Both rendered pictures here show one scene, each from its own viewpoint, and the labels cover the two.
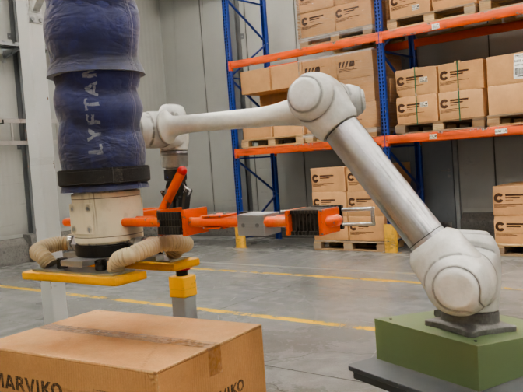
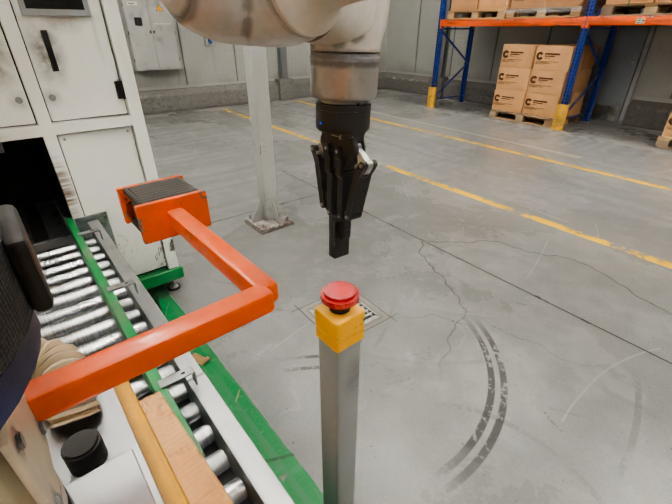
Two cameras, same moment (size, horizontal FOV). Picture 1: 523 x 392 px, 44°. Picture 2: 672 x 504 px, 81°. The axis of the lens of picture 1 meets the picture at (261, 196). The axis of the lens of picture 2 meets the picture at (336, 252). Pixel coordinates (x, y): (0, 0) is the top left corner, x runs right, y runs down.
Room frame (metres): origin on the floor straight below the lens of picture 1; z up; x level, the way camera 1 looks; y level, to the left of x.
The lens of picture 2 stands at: (1.63, 0.15, 1.44)
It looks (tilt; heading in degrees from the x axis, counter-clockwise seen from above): 30 degrees down; 14
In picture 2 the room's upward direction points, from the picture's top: straight up
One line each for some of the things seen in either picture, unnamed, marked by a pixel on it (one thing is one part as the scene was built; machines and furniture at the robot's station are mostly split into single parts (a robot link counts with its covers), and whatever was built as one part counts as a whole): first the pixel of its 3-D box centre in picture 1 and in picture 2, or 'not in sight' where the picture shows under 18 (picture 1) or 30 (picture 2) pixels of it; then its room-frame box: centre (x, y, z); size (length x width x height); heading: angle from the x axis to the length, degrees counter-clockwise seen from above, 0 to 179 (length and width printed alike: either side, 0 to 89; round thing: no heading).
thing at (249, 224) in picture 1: (258, 223); not in sight; (1.38, 0.01, 1.23); 0.07 x 0.07 x 0.04; 55
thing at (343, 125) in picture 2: (176, 182); (342, 135); (2.17, 0.28, 1.31); 0.08 x 0.07 x 0.09; 52
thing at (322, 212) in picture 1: (312, 221); not in sight; (1.30, -0.10, 1.23); 0.08 x 0.07 x 0.05; 55
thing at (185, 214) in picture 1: (182, 221); not in sight; (1.50, 0.19, 1.24); 0.10 x 0.08 x 0.06; 145
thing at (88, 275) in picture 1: (81, 268); not in sight; (1.57, 0.44, 1.13); 0.34 x 0.10 x 0.05; 55
